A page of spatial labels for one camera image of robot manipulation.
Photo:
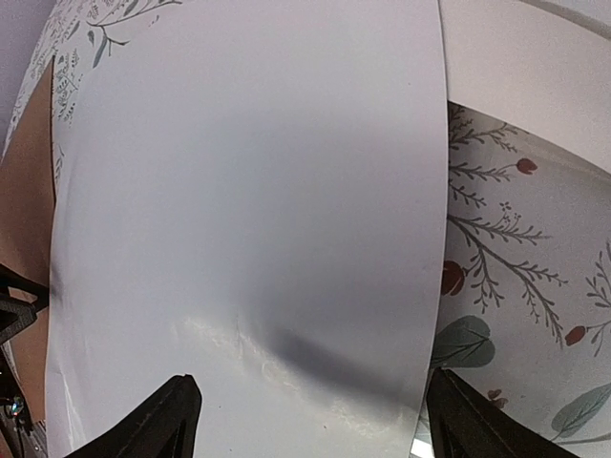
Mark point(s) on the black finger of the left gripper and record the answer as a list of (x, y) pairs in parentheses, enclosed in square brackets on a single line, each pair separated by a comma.
[(16, 314)]

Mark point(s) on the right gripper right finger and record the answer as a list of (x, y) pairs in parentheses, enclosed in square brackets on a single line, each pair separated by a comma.
[(465, 424)]

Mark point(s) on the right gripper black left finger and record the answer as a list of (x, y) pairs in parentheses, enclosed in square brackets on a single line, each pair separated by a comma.
[(164, 425)]

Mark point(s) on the white picture frame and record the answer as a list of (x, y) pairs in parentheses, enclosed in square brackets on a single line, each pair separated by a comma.
[(524, 315)]

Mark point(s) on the brown cardboard backing board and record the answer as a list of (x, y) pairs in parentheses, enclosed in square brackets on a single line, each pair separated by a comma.
[(27, 205)]

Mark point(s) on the landscape photo print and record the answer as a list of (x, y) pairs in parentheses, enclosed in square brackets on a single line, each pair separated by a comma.
[(252, 193)]

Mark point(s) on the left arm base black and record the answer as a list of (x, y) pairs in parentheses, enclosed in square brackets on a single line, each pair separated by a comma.
[(16, 421)]

